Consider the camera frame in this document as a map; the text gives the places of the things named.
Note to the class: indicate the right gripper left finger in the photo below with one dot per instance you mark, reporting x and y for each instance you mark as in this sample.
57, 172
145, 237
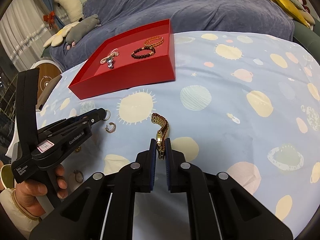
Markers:
146, 172

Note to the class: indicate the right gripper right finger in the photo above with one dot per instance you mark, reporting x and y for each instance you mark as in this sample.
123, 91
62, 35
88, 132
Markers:
173, 160

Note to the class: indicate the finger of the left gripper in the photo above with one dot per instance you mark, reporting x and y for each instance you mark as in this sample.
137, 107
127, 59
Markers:
84, 122
91, 117

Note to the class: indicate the gold wristwatch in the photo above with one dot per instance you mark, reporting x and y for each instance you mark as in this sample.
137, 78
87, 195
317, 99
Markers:
162, 133

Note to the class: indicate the silver wristwatch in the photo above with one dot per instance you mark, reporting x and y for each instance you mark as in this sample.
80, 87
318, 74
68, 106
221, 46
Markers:
109, 62

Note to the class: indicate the left forearm white sleeve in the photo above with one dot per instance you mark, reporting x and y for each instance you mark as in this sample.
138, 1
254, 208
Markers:
21, 218

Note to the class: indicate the person's left hand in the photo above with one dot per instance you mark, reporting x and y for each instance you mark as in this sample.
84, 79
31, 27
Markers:
27, 191

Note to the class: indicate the rose gold hoop earring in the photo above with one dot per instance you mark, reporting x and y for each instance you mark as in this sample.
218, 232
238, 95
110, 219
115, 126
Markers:
110, 127

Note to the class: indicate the red cardboard tray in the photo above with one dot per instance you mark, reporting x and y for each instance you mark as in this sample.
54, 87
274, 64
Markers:
142, 56

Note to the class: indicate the flower shaped cushion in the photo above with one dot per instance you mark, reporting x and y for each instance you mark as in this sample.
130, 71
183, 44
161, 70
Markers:
58, 38

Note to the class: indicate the grey plush toy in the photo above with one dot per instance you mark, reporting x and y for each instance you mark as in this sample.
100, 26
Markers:
77, 32

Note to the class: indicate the light blue planet tablecloth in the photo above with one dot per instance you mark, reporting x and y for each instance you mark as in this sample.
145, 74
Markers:
246, 104

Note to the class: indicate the red bow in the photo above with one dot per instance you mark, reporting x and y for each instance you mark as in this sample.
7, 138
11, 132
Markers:
49, 19

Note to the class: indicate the white curtain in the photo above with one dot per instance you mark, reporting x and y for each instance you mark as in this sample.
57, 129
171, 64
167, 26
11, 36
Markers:
24, 32

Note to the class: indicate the white plush toy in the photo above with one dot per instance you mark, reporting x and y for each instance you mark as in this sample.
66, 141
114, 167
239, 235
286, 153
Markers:
73, 9

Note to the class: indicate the blue-grey bed blanket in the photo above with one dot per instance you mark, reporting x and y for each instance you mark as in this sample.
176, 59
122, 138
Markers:
118, 16

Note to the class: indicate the yellow satin pillow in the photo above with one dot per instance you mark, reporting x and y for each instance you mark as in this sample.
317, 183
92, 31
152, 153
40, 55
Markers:
293, 11

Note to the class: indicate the red monkey plush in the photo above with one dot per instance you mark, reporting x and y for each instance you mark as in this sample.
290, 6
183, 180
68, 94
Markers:
305, 12

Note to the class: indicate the green bed frame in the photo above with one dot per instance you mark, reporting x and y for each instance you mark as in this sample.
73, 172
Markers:
308, 39

